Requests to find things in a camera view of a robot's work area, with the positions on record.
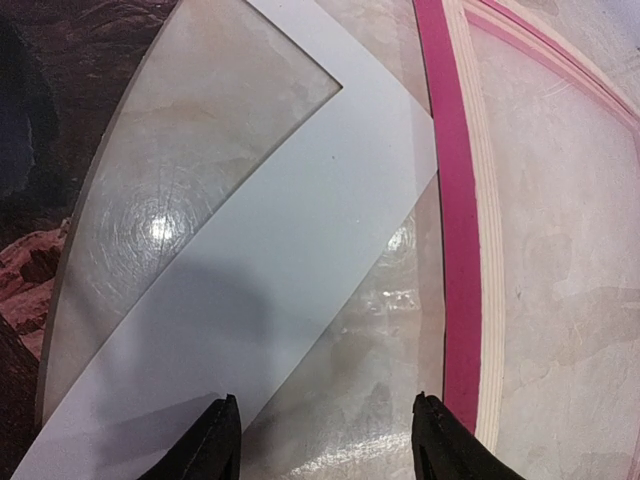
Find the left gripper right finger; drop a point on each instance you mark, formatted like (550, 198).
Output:
(443, 449)

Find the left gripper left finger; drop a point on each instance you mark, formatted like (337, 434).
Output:
(209, 449)

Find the white photo mat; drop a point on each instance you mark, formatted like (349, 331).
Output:
(240, 306)

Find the canyon photo print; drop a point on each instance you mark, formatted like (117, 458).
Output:
(65, 66)

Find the pink wooden picture frame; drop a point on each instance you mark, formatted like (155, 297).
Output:
(536, 109)

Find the clear acrylic sheet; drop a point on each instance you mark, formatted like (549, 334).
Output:
(218, 92)

